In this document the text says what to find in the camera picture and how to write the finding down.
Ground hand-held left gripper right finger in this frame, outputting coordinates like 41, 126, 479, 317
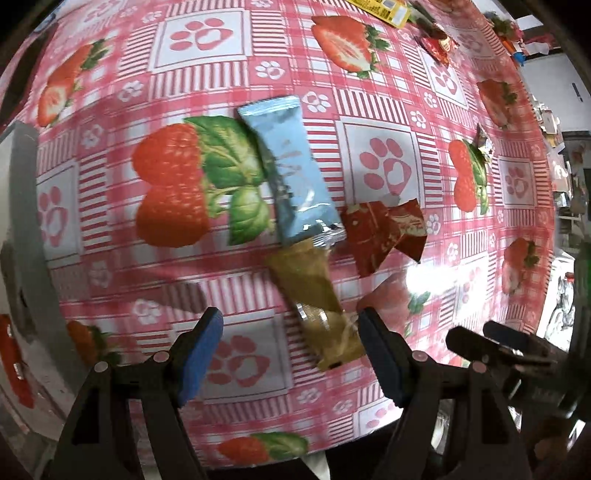
358, 308, 532, 480

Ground pile of small boxes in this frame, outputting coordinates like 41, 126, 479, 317
536, 92, 591, 222

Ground light blue snack packet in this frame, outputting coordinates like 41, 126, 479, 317
236, 95, 347, 247

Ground grey chair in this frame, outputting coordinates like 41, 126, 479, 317
0, 122, 70, 416

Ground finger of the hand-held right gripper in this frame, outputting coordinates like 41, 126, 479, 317
445, 325, 552, 374
482, 320, 566, 358

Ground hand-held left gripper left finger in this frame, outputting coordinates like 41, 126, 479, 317
48, 306, 225, 480

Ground small wrapped candy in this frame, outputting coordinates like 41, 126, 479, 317
471, 124, 495, 158

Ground small flower pot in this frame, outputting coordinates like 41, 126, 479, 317
489, 14, 522, 40

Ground red twisted candy wrapper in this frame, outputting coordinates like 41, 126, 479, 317
416, 30, 458, 63

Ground yellow snack packet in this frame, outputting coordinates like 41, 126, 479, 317
348, 0, 411, 28

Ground red object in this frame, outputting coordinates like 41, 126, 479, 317
0, 314, 35, 409

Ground golden brown snack packet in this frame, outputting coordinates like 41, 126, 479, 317
265, 240, 365, 372

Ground blue and orange small items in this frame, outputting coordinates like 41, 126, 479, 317
503, 37, 527, 65

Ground clear packet of dark block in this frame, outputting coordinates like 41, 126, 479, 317
409, 2, 439, 33

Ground red brown torn wrapper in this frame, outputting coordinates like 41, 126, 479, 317
342, 198, 428, 278

